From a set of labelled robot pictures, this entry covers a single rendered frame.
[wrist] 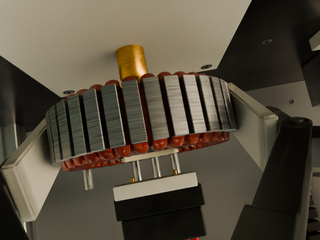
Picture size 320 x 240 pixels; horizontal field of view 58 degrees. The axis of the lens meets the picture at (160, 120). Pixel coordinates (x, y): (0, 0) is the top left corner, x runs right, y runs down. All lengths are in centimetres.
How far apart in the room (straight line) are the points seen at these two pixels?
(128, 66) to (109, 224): 30
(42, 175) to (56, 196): 30
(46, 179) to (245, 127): 11
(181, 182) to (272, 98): 30
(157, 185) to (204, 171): 24
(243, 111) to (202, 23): 6
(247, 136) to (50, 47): 13
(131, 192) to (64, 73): 10
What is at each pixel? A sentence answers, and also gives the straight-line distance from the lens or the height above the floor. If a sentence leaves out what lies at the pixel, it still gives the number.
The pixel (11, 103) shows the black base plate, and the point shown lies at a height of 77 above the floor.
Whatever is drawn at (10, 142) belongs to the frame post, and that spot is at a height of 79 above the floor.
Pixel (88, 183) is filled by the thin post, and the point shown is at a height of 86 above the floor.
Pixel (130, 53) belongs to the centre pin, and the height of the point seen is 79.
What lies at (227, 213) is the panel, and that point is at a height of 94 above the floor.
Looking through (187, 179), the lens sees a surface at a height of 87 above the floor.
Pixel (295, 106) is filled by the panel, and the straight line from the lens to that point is 49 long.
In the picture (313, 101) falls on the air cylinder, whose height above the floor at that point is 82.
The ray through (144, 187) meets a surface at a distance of 21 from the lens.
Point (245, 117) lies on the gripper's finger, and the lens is 16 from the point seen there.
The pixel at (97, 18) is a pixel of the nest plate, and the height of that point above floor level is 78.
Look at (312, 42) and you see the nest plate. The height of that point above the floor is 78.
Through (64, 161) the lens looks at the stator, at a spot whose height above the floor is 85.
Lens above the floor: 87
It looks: 10 degrees down
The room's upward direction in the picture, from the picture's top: 169 degrees clockwise
